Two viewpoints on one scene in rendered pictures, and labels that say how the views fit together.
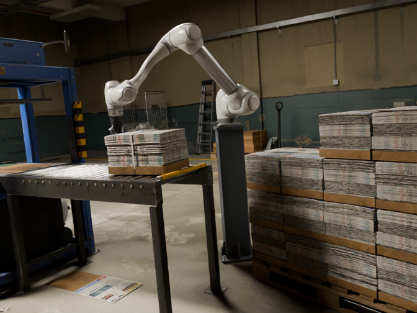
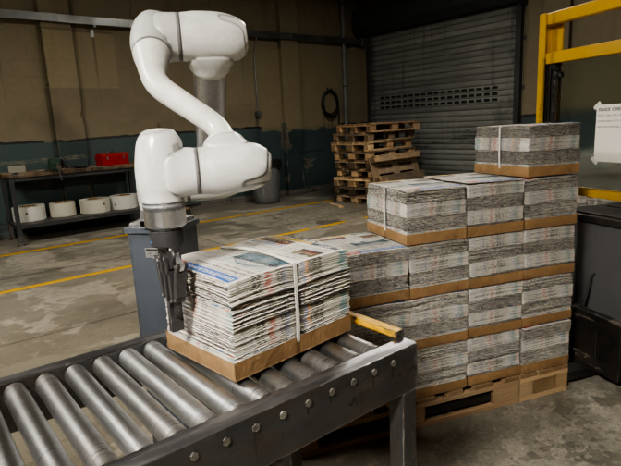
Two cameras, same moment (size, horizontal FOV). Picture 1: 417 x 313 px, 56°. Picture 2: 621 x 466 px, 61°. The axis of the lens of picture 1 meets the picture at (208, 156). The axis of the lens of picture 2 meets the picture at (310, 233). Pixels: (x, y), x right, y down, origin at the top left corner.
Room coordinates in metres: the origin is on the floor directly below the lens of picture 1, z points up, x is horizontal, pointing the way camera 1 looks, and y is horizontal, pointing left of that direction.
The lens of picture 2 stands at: (1.73, 1.50, 1.34)
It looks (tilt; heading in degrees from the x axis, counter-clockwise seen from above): 12 degrees down; 290
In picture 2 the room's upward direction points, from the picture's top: 3 degrees counter-clockwise
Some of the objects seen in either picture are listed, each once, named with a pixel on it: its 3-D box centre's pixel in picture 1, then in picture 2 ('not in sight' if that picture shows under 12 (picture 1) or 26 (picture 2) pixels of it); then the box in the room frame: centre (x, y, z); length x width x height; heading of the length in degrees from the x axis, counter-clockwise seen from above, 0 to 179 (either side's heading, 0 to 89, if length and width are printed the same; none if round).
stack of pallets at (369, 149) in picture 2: not in sight; (376, 161); (3.64, -7.42, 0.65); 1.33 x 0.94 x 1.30; 62
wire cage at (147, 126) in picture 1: (140, 125); not in sight; (10.38, 1.72, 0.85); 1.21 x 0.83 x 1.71; 58
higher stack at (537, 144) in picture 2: not in sight; (520, 258); (1.59, -1.19, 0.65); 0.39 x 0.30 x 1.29; 128
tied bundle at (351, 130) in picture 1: (363, 133); (413, 209); (2.06, -0.82, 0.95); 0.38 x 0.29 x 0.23; 128
